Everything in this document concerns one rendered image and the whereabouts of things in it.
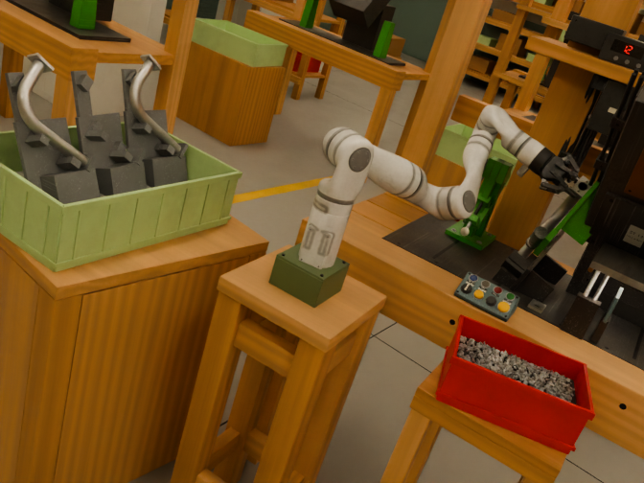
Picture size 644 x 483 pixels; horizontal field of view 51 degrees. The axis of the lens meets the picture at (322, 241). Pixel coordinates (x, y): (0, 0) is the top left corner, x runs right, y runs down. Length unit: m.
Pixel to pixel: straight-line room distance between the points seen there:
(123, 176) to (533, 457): 1.25
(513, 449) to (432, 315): 0.45
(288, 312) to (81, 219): 0.52
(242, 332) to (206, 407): 0.26
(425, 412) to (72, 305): 0.84
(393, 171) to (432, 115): 0.76
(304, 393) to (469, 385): 0.38
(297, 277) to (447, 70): 1.03
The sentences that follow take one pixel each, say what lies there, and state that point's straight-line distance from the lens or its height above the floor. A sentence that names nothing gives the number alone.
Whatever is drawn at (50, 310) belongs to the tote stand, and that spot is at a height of 0.72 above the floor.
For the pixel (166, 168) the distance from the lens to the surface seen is 2.05.
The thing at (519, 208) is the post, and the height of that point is 1.02.
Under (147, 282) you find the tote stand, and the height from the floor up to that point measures 0.75.
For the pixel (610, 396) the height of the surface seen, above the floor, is 0.86.
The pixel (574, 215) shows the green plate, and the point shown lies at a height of 1.17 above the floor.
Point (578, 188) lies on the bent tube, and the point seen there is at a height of 1.22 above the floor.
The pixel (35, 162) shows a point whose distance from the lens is 1.83.
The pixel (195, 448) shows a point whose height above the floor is 0.33.
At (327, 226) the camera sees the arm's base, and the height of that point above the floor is 1.04.
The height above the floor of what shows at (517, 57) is 0.70.
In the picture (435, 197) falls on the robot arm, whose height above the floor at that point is 1.10.
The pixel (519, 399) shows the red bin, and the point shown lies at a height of 0.88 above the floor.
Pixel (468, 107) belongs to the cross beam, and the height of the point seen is 1.24.
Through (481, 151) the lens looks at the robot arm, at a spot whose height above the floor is 1.23.
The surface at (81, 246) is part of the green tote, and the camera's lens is 1.67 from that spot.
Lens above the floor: 1.64
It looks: 24 degrees down
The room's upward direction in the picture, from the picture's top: 18 degrees clockwise
